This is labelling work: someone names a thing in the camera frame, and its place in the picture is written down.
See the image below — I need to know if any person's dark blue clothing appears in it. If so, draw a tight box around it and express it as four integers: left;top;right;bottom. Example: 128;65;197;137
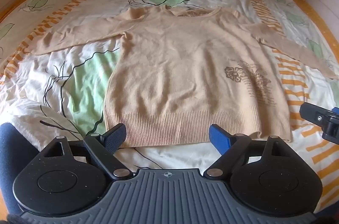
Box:
0;122;36;217

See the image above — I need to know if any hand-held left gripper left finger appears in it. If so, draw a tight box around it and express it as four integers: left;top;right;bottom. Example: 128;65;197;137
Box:
44;123;134;179

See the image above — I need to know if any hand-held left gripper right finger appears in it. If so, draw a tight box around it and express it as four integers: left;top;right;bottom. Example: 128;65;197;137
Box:
203;124;292;178

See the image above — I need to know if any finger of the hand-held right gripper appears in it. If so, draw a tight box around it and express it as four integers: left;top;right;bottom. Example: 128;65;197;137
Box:
300;102;339;145

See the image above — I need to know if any beige knit sweater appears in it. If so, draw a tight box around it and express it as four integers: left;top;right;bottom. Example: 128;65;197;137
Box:
24;6;339;148

